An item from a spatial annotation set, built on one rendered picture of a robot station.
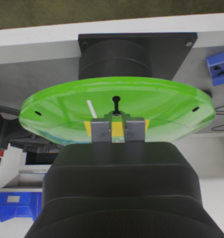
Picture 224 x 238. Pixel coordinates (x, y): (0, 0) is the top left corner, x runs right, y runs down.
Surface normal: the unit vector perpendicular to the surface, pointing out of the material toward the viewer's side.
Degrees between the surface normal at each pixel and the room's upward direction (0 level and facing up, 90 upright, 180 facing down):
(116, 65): 90
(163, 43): 0
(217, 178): 90
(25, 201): 99
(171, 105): 25
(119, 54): 90
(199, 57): 0
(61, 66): 0
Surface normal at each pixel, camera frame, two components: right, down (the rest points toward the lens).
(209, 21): -0.07, -0.31
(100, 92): -0.04, 0.74
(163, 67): 0.02, 0.95
